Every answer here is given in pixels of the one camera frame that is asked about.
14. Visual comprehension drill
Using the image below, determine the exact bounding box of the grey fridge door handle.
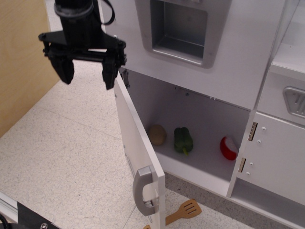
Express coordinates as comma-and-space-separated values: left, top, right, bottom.
132, 166, 155, 216

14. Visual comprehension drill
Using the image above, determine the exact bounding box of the white toy fridge cabinet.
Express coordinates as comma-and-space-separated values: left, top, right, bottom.
100, 0, 305, 229

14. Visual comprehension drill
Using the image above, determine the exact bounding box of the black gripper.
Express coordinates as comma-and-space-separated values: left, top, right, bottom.
39, 0, 126, 90

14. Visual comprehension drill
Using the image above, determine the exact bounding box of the green toy bell pepper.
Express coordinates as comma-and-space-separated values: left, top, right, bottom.
174, 127, 193, 155

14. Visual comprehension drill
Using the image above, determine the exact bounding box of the tan toy potato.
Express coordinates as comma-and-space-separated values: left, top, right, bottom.
148, 125, 167, 146

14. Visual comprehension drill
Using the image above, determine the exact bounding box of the upper brass hinge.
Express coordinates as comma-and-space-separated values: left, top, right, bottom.
248, 122, 258, 141

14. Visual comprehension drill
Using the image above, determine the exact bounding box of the wooden slotted spatula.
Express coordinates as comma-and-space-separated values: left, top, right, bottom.
142, 198, 202, 229

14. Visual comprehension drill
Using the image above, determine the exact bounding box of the aluminium extrusion rail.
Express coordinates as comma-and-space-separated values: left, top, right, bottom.
0, 192, 18, 223

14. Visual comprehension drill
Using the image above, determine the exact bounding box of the white low fridge door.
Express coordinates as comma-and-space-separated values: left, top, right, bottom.
113, 69, 166, 229

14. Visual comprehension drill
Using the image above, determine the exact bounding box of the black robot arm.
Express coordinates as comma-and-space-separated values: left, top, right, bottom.
39, 0, 126, 90

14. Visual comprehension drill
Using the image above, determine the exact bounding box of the grey oven vent panel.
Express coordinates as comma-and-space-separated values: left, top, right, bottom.
283, 86, 305, 118

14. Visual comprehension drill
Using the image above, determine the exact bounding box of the lower brass hinge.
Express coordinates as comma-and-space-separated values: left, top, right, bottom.
238, 157, 246, 173

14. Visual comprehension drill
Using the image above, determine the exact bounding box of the white cupboard door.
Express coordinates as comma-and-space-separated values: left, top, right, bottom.
237, 113, 305, 205

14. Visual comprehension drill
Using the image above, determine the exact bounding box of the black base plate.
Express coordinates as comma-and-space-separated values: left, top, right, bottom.
17, 202, 60, 229

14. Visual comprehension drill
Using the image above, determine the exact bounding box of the light wooden panel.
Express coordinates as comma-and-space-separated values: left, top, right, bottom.
0, 0, 59, 135

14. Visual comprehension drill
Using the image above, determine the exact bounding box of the grey ice dispenser recess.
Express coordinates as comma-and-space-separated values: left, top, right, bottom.
135, 0, 232, 69

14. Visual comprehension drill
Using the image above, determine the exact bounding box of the brass hinge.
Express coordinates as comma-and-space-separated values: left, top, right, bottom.
238, 157, 246, 173
248, 122, 258, 141

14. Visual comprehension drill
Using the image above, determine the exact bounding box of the black cable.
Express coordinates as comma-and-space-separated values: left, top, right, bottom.
0, 213, 10, 229

